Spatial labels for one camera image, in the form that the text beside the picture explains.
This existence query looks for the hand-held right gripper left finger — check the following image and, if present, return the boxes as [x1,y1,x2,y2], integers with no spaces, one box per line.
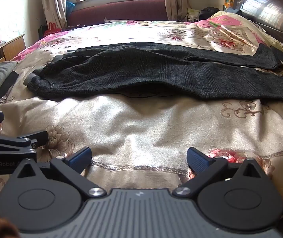
[13,147,107,199]

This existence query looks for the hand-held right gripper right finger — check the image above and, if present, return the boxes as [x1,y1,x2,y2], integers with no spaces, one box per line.
[173,147,271,199]

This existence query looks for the dark grey knit pants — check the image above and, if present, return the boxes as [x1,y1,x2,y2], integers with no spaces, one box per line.
[26,42,283,105]

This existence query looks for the floral satin bedspread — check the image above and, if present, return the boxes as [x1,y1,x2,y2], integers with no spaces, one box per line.
[0,20,283,219]

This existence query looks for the wooden bedside cabinet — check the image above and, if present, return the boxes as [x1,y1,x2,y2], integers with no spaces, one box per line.
[0,34,26,67]

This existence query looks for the red bag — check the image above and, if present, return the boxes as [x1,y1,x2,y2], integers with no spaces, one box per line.
[43,22,63,36]

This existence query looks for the beige curtain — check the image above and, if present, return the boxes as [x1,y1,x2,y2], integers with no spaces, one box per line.
[162,0,192,22]
[38,0,69,31]

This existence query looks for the floral pillow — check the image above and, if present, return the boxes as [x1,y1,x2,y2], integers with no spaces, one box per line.
[207,10,283,55]

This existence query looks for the black bag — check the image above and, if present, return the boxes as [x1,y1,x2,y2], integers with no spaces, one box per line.
[198,6,222,21]

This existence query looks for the maroon sofa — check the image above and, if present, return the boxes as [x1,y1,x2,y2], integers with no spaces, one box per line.
[66,0,170,28]

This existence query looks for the yellow packet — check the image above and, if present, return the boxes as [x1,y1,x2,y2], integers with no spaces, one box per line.
[224,0,236,12]

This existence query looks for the dark wooden headboard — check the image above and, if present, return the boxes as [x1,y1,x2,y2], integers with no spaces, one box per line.
[233,0,283,67]

